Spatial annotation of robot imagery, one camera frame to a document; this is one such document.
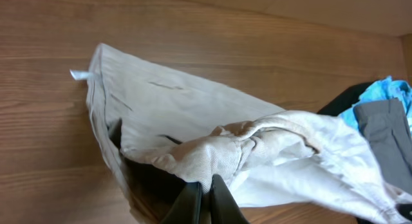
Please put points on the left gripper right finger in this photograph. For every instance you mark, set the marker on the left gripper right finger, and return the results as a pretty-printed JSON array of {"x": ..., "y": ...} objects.
[{"x": 224, "y": 209}]

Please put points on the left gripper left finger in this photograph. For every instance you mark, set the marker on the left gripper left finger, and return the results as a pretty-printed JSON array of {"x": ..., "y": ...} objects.
[{"x": 186, "y": 208}]

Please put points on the beige shorts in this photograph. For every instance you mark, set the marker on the beige shorts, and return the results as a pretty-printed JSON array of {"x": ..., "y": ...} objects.
[{"x": 160, "y": 128}]

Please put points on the black garment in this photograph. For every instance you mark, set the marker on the black garment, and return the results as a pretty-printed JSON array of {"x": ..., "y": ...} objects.
[{"x": 341, "y": 101}]

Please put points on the grey garment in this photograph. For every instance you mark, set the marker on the grey garment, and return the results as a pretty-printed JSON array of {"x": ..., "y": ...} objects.
[{"x": 384, "y": 125}]

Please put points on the light blue garment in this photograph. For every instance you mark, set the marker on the light blue garment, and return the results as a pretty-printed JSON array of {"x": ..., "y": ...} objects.
[{"x": 384, "y": 89}]

